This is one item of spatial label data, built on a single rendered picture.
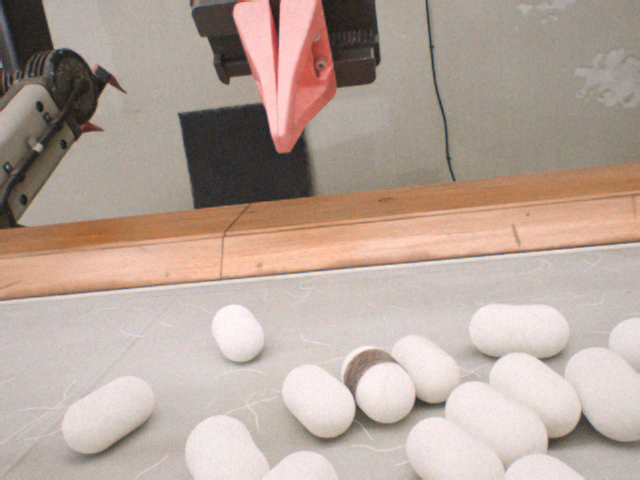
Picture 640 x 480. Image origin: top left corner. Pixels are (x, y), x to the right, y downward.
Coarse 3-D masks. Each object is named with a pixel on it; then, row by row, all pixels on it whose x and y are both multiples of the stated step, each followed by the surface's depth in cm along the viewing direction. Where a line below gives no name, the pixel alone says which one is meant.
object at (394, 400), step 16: (352, 352) 23; (384, 368) 22; (400, 368) 22; (368, 384) 22; (384, 384) 21; (400, 384) 21; (368, 400) 21; (384, 400) 21; (400, 400) 21; (384, 416) 21; (400, 416) 21
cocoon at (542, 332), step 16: (496, 304) 26; (528, 304) 25; (480, 320) 25; (496, 320) 25; (512, 320) 25; (528, 320) 24; (544, 320) 24; (560, 320) 24; (480, 336) 25; (496, 336) 25; (512, 336) 24; (528, 336) 24; (544, 336) 24; (560, 336) 24; (496, 352) 25; (512, 352) 25; (528, 352) 25; (544, 352) 24
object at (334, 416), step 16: (304, 368) 23; (320, 368) 23; (288, 384) 22; (304, 384) 22; (320, 384) 21; (336, 384) 22; (288, 400) 22; (304, 400) 21; (320, 400) 21; (336, 400) 21; (352, 400) 22; (304, 416) 21; (320, 416) 21; (336, 416) 21; (352, 416) 21; (320, 432) 21; (336, 432) 21
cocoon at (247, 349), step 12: (228, 312) 29; (240, 312) 29; (216, 324) 29; (228, 324) 28; (240, 324) 28; (252, 324) 28; (216, 336) 28; (228, 336) 27; (240, 336) 27; (252, 336) 27; (228, 348) 27; (240, 348) 27; (252, 348) 27; (240, 360) 28
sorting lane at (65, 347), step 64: (512, 256) 37; (576, 256) 36; (0, 320) 38; (64, 320) 36; (128, 320) 35; (192, 320) 34; (320, 320) 32; (384, 320) 31; (448, 320) 30; (576, 320) 28; (0, 384) 29; (64, 384) 28; (192, 384) 27; (256, 384) 26; (0, 448) 24; (64, 448) 23; (128, 448) 23; (320, 448) 21; (384, 448) 21; (576, 448) 20
